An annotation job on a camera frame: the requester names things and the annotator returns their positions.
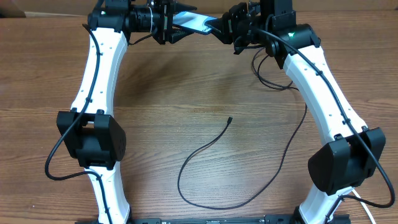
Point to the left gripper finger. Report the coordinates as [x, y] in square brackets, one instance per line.
[178, 7]
[178, 34]

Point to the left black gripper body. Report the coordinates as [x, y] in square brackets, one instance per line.
[162, 20]

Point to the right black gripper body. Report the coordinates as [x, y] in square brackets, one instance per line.
[242, 28]

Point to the blue Galaxy smartphone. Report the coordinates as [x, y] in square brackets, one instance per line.
[193, 22]

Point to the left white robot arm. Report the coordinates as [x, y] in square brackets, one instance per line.
[88, 129]

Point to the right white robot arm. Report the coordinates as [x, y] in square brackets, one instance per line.
[350, 150]

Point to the cardboard backdrop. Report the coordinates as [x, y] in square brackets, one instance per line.
[23, 8]

